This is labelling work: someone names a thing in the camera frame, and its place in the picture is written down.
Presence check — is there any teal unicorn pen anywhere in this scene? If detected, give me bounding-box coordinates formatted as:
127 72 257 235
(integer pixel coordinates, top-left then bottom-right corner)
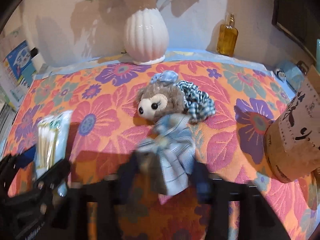
316 38 320 73

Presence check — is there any cotton swab packet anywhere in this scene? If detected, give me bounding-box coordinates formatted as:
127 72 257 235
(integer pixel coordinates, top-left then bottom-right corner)
34 110 73 179

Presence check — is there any white ribbed vase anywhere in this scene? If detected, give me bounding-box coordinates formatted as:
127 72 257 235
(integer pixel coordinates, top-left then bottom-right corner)
124 8 169 66

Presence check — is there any blue plaid bow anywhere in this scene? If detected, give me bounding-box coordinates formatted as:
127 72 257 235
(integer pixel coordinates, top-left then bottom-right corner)
136 113 196 196

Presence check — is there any white desk lamp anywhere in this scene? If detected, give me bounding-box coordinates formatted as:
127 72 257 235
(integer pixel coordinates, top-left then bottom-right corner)
22 23 48 74

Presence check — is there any amber glass bottle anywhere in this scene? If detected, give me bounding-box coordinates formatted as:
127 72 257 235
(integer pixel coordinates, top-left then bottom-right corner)
216 14 239 57

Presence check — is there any brown plush bear head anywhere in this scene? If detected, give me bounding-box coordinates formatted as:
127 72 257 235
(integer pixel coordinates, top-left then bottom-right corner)
136 81 184 122

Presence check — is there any floral orange tablecloth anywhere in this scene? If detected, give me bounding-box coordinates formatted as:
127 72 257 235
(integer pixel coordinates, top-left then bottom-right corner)
3 52 318 240

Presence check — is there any blue cover book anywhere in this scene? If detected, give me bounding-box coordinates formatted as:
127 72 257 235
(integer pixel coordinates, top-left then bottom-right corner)
5 41 36 86

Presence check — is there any stack of books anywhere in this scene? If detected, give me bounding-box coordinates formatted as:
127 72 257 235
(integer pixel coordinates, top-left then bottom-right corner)
0 26 38 140

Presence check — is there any dark monitor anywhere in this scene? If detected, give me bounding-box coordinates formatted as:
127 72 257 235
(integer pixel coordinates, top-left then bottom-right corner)
272 0 319 59

